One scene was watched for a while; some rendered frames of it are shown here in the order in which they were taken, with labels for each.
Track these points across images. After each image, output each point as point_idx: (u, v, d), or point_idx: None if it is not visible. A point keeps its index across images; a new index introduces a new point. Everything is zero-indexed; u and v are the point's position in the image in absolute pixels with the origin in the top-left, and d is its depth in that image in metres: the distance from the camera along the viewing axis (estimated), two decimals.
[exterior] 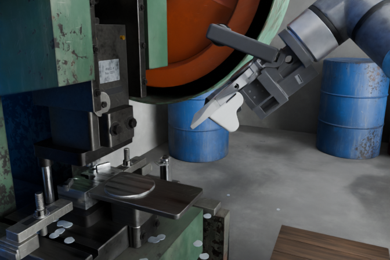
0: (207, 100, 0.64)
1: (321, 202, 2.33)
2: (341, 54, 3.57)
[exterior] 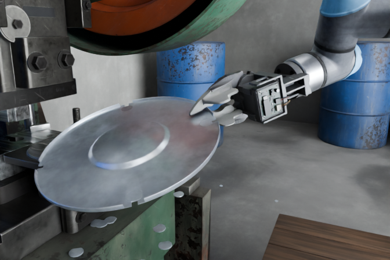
0: None
1: (324, 194, 2.09)
2: None
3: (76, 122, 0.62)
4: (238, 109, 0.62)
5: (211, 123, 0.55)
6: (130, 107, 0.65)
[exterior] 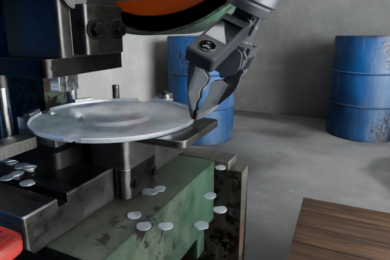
0: (195, 109, 0.58)
1: (338, 184, 2.10)
2: (353, 32, 3.34)
3: (98, 99, 0.74)
4: None
5: (187, 121, 0.58)
6: (144, 102, 0.73)
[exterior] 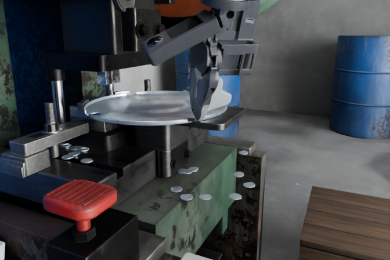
0: (195, 109, 0.58)
1: (342, 178, 2.19)
2: (356, 32, 3.43)
3: (122, 120, 0.57)
4: None
5: (134, 95, 0.82)
6: None
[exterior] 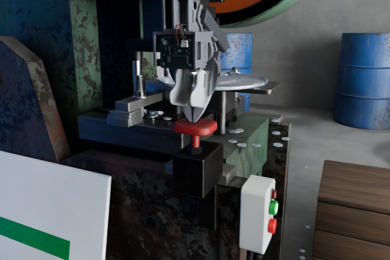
0: (195, 109, 0.58)
1: (346, 162, 2.40)
2: (358, 30, 3.64)
3: (262, 76, 0.95)
4: None
5: None
6: None
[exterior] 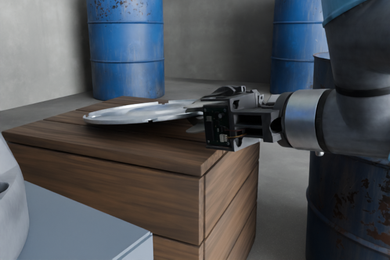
0: None
1: None
2: None
3: None
4: None
5: None
6: None
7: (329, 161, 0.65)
